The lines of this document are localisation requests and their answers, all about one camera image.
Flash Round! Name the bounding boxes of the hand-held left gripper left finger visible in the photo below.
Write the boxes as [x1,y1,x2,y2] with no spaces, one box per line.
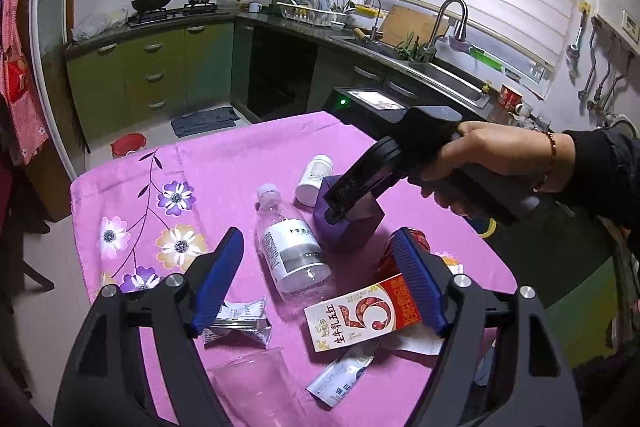
[52,227,246,427]

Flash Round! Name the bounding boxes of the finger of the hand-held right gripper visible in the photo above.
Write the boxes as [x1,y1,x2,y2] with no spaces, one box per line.
[323,174,383,225]

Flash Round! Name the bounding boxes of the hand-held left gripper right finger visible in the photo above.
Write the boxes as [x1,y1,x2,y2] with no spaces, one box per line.
[391,228,584,427]

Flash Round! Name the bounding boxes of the purple box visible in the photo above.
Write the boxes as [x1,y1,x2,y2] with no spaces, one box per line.
[313,174,386,256]

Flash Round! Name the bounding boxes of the white pill bottle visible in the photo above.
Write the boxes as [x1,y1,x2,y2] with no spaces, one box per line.
[294,155,335,208]

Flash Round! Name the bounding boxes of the red and white milk carton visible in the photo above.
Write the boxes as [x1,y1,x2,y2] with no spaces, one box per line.
[303,273,442,354]

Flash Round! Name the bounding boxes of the clear plastic bottle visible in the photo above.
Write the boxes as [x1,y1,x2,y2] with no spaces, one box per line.
[256,183,335,304]

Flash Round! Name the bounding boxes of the yellow-rimmed trash bin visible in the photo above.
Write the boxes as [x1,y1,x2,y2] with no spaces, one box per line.
[474,217,499,240]

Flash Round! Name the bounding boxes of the blue and white sachet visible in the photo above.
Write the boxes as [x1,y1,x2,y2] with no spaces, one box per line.
[305,341,377,409]

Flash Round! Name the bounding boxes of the person's right forearm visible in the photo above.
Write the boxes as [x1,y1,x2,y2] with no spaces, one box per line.
[547,129,640,230]

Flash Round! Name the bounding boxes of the person's right hand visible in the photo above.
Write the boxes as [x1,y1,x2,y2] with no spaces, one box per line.
[421,121,557,219]

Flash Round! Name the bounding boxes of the red can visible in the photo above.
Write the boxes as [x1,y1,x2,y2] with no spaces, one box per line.
[378,228,432,279]

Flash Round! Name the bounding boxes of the silver snack wrapper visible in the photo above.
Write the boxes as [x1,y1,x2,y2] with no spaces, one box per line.
[202,299,273,349]

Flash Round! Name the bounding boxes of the steel kitchen sink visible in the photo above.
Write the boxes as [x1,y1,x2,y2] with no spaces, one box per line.
[329,33,493,108]

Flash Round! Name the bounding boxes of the white paper scrap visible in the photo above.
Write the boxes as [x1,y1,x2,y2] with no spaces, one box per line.
[379,329,447,359]

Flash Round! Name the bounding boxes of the green vegetables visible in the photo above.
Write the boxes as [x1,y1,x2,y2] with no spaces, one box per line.
[394,32,432,61]

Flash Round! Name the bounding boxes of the wooden cutting board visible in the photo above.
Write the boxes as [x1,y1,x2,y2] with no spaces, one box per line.
[380,4,452,48]

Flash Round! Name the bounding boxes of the clear plastic cup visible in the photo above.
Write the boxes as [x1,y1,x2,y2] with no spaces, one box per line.
[206,347,303,427]

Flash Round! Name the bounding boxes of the pink floral tablecloth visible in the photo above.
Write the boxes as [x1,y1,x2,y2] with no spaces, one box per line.
[70,111,518,427]

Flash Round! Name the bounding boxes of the steel kitchen faucet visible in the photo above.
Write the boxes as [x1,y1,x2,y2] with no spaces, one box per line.
[424,0,470,58]

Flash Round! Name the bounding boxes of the white dish rack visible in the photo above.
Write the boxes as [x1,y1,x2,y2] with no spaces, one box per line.
[276,0,352,28]

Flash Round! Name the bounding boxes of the grey floor mat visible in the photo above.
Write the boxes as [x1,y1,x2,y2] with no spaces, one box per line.
[170,106,240,138]

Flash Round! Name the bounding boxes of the red plastic basin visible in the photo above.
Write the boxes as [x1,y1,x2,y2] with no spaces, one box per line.
[110,133,147,158]

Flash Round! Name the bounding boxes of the green base cabinets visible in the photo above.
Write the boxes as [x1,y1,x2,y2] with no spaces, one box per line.
[65,19,236,144]

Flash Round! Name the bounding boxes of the gas stove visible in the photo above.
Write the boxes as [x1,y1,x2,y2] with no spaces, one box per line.
[127,2,219,27]

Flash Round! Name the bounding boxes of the beaded bracelet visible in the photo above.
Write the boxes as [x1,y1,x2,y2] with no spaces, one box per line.
[534,131,558,194]

